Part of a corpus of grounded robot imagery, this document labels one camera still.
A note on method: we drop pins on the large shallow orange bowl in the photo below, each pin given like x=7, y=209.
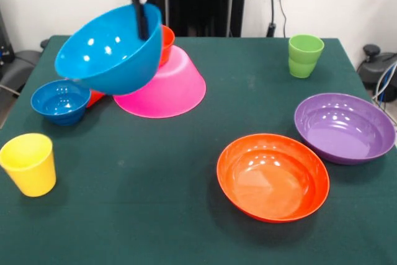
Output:
x=273, y=181

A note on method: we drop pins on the purple plastic bowl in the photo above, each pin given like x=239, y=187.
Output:
x=344, y=128

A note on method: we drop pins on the lemon yellow plastic cup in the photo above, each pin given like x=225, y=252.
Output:
x=31, y=172

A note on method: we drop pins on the light blue plastic bowl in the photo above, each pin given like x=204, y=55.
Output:
x=105, y=60

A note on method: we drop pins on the small orange bowl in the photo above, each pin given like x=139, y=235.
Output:
x=167, y=44

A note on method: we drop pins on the dark green tablecloth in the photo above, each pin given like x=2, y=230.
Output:
x=217, y=231

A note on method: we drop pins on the green plastic cup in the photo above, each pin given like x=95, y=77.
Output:
x=305, y=60

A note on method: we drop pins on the red-orange plastic cup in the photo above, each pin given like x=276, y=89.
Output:
x=94, y=97

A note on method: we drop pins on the pink plastic bowl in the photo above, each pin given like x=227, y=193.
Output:
x=173, y=91

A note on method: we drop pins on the small dark blue bowl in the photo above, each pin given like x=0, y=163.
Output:
x=60, y=103

